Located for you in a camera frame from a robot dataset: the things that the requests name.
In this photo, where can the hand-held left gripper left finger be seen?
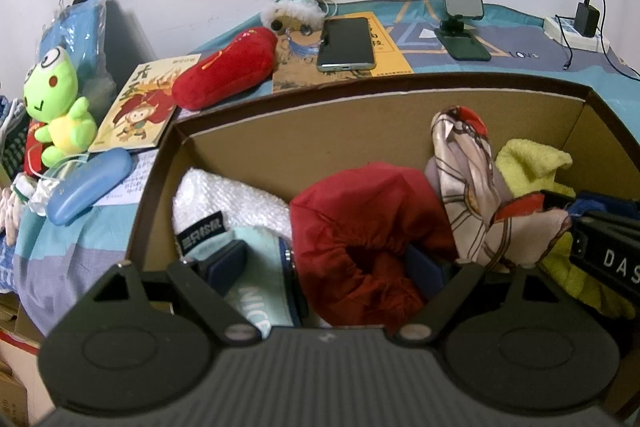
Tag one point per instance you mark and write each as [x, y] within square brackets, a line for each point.
[227, 264]

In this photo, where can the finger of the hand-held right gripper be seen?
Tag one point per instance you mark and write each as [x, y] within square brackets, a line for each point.
[610, 207]

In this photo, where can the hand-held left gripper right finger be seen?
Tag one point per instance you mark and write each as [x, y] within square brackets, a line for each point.
[425, 272]

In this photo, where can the mint green zip pouch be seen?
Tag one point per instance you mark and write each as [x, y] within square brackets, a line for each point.
[260, 267]

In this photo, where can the white fluffy towel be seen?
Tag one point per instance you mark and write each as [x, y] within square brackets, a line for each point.
[240, 202]

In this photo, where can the yellow-green towel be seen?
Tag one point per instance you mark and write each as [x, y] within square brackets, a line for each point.
[530, 162]

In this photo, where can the patterned silk scarf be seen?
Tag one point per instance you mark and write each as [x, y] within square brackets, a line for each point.
[465, 187]

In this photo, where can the brown cardboard box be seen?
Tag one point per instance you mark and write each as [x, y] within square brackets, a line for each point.
[300, 152]

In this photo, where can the white paper receipt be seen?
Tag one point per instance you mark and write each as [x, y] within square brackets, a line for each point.
[135, 182]

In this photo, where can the blue glasses case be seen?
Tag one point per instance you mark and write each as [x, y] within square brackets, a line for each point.
[85, 187]

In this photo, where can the cartoon picture book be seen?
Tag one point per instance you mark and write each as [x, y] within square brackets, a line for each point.
[140, 107]

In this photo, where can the white power strip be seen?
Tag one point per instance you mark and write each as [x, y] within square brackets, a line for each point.
[555, 29]

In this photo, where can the black charger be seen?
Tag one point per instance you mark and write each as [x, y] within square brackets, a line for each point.
[586, 19]

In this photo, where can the red plush toy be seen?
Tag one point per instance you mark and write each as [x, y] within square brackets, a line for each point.
[220, 72]

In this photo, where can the yellow book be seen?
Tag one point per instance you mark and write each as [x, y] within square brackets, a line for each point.
[390, 52]

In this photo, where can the small red cloth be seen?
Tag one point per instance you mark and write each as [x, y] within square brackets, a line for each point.
[32, 152]

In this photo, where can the cardboard boxes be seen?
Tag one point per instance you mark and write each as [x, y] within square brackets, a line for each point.
[15, 357]

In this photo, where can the dark smartphone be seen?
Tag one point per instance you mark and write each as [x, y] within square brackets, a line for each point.
[347, 44]

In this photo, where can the striped knit cloth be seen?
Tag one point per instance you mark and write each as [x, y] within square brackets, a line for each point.
[12, 142]

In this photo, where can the green frog plush toy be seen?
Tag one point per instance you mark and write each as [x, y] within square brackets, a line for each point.
[50, 87]

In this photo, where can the white fluffy plush toy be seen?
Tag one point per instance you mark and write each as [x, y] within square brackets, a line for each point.
[292, 14]

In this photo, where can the blue plastic package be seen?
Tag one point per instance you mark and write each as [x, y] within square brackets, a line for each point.
[75, 27]

